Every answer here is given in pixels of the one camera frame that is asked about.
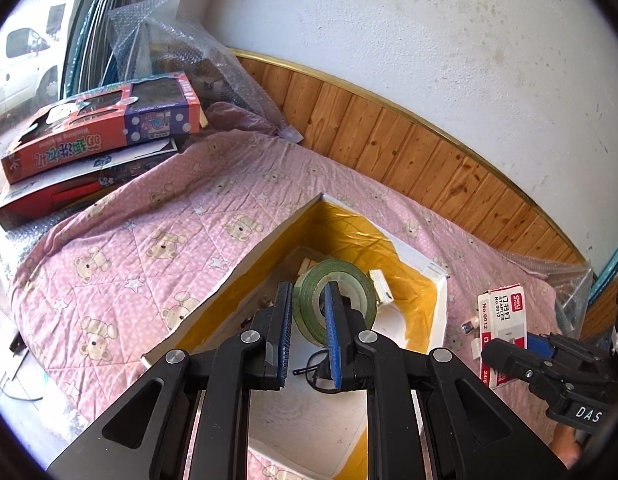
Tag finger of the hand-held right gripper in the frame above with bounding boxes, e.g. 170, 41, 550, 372
481, 338, 564, 401
528, 332, 618, 387

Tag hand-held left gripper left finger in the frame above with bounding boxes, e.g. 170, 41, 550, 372
46, 281, 294, 480

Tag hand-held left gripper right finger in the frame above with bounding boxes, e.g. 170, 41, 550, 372
325, 282, 568, 480

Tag black framed glasses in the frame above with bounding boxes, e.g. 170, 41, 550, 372
291, 350, 336, 395

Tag white and red staples box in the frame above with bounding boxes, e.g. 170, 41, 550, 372
476, 283, 534, 387

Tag white cardboard box yellow inside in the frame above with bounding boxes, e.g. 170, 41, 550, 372
139, 191, 451, 480

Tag green tape roll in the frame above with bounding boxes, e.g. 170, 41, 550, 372
293, 258, 378, 349

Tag white charger adapter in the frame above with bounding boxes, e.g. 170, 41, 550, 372
368, 268, 395, 307

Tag person's right hand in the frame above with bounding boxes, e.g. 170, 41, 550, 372
550, 422, 587, 467

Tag teal metal bars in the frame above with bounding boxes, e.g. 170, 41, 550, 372
588, 230, 618, 307

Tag pink bear print blanket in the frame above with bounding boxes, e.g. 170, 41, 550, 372
12, 101, 590, 480

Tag wooden panel with gold trim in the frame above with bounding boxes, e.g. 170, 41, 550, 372
229, 48, 593, 267

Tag flat red and white toy box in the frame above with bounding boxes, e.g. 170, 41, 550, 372
0, 136, 181, 232

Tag red and purple toy box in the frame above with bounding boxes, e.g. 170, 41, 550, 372
0, 72, 210, 185

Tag white van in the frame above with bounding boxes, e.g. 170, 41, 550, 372
0, 25, 60, 122

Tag teal window frame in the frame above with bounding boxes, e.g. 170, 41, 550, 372
63, 0, 161, 97

